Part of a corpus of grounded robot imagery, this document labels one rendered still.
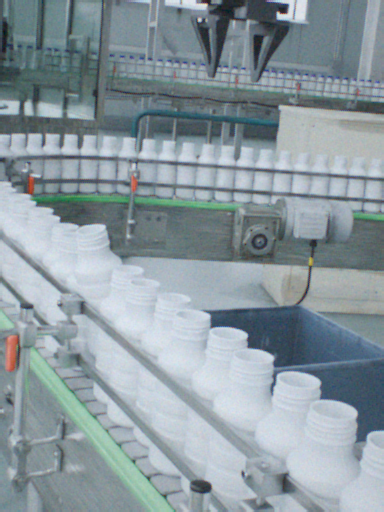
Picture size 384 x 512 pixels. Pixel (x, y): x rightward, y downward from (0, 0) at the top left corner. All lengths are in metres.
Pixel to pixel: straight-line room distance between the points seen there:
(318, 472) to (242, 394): 0.12
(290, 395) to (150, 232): 1.87
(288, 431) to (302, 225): 1.78
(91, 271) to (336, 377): 0.56
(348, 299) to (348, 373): 3.81
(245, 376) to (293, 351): 1.03
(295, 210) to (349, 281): 2.76
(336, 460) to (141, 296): 0.36
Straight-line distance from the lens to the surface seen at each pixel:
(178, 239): 2.56
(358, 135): 5.07
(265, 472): 0.66
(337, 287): 5.21
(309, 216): 2.46
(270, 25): 1.09
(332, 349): 1.67
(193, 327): 0.84
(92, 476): 1.00
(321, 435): 0.65
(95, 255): 1.03
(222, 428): 0.75
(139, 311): 0.94
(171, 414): 0.86
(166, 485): 0.87
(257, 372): 0.74
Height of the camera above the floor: 1.41
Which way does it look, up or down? 13 degrees down
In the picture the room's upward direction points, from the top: 6 degrees clockwise
